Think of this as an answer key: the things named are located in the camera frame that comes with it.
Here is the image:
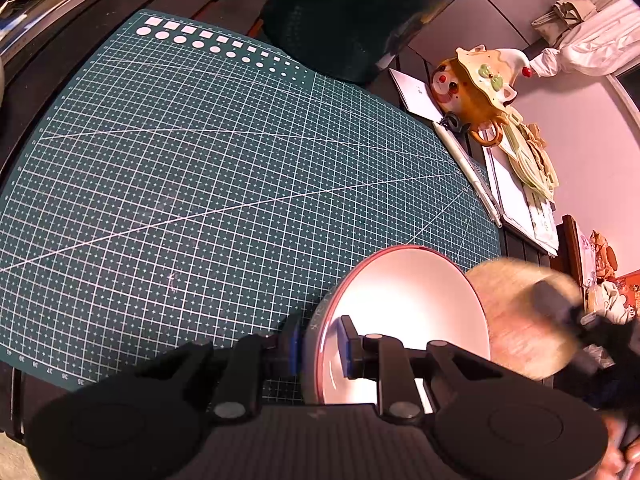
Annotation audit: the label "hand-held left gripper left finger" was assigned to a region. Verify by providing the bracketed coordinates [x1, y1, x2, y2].
[127, 312, 303, 423]

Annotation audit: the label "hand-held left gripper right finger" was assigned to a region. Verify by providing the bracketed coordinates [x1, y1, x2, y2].
[338, 315, 506, 423]

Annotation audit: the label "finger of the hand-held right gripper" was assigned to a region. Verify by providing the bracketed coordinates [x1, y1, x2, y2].
[532, 281, 601, 341]

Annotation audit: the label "round beige sponge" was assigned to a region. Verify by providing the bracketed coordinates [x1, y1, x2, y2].
[465, 257, 583, 381]

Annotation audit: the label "grey bowl with red rim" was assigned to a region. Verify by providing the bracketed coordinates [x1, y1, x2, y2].
[301, 245, 491, 406]

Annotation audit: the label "person's right hand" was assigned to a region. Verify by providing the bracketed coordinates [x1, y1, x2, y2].
[595, 410, 640, 480]

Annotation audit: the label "crumpled white cloth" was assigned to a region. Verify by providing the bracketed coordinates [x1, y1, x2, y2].
[587, 280, 636, 321]

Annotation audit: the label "orange snack bag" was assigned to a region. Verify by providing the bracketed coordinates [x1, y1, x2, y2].
[617, 270, 640, 318]

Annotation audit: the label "brown toy figure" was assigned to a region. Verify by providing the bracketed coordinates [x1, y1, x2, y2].
[587, 230, 618, 281]

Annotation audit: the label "stack of white papers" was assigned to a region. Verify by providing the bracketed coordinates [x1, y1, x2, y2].
[482, 145, 560, 258]

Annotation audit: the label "pale green plastic frames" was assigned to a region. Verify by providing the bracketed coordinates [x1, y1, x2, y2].
[500, 122, 556, 201]

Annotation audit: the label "white pen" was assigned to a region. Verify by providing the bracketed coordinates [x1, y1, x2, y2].
[432, 121, 502, 228]

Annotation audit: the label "green cutting mat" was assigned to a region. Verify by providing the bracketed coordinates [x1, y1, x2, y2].
[0, 10, 501, 406]

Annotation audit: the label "small black clip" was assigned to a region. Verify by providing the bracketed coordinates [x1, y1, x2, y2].
[440, 114, 471, 136]

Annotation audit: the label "dark window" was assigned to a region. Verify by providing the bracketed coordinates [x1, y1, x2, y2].
[610, 72, 640, 126]

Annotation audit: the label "orange cat-shaped ceramic pot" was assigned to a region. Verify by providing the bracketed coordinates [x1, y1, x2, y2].
[431, 45, 533, 148]

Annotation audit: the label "white paper card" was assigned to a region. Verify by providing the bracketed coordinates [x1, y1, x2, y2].
[389, 67, 441, 122]

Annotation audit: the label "white bedding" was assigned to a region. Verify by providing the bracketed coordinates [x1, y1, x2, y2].
[530, 2, 640, 78]

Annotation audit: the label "beige tote bag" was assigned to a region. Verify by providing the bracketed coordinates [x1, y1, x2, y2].
[530, 0, 626, 38]

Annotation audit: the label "dark green pitcher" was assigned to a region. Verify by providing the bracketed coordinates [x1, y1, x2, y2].
[250, 0, 481, 83]

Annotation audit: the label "brown wooden furniture frame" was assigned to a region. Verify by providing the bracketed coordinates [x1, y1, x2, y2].
[560, 215, 586, 291]

